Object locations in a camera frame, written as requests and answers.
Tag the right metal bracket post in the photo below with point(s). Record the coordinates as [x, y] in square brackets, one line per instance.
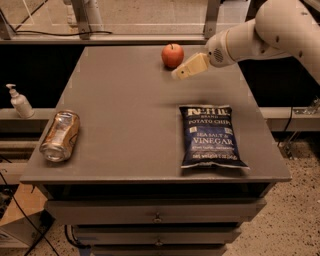
[211, 18]

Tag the left metal bracket post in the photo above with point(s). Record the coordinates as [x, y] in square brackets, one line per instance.
[81, 18]

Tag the top grey drawer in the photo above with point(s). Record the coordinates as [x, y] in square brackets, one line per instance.
[155, 211]

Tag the grey drawer cabinet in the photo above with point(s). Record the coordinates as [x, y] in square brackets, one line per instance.
[130, 145]

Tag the white pump soap bottle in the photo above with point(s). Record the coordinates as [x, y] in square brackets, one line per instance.
[20, 103]

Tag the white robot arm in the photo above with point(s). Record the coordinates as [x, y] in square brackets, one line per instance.
[281, 28]

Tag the metal bracket post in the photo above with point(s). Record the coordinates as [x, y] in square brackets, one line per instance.
[81, 18]
[211, 18]

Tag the crushed gold soda can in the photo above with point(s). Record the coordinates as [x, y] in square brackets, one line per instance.
[58, 144]

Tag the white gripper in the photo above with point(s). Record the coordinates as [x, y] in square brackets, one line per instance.
[216, 50]

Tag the blue potato chip bag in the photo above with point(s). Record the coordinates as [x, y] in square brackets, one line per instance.
[209, 138]

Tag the middle grey drawer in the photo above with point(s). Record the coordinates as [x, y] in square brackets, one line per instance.
[157, 235]

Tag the bottom grey drawer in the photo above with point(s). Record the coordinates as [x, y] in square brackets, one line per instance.
[164, 250]

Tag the grey drawer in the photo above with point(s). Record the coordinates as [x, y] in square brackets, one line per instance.
[164, 250]
[155, 211]
[157, 235]

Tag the cardboard box on floor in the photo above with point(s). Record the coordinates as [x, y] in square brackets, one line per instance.
[25, 219]

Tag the red apple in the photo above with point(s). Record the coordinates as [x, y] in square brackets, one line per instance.
[172, 55]

